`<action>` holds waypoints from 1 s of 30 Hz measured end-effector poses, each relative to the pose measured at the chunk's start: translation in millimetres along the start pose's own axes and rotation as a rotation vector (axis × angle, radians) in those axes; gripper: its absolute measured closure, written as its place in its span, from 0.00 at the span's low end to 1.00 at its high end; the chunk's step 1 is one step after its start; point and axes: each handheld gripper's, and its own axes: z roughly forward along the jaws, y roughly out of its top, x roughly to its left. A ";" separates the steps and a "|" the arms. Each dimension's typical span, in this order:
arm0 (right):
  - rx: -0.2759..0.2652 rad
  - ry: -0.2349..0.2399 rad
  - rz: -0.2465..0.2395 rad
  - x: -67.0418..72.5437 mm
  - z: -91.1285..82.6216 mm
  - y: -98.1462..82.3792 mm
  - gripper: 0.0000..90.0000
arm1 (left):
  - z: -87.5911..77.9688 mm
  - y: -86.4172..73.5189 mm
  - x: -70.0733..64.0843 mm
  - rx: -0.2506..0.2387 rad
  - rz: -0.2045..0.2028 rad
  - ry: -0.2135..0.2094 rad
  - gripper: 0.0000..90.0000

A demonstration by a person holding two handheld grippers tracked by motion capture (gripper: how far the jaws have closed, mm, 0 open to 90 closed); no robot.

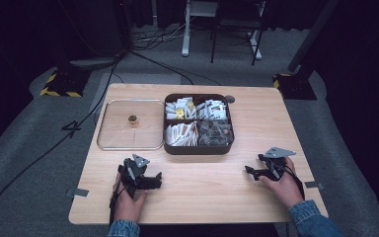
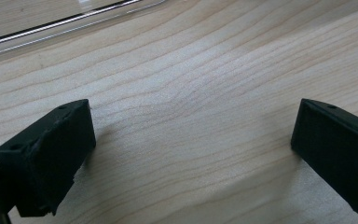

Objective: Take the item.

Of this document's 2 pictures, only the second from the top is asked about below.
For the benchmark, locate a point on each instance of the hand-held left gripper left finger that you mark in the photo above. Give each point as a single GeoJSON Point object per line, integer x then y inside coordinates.
{"type": "Point", "coordinates": [51, 155]}

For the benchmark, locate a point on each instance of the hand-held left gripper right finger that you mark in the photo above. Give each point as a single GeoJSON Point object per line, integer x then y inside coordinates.
{"type": "Point", "coordinates": [338, 149]}

